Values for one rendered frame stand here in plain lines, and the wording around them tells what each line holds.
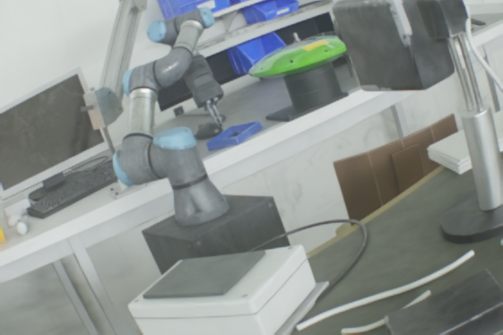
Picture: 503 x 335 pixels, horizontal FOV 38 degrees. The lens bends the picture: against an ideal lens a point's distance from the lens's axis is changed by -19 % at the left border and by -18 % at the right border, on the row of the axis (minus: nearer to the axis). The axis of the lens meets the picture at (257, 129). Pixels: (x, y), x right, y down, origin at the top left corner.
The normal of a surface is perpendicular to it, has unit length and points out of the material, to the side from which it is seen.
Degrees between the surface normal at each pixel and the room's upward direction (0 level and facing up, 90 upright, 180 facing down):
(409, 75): 90
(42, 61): 90
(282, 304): 90
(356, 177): 90
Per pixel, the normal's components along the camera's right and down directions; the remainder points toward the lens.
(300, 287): 0.86, -0.20
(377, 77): -0.81, 0.38
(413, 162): 0.11, 0.22
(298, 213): 0.45, 0.03
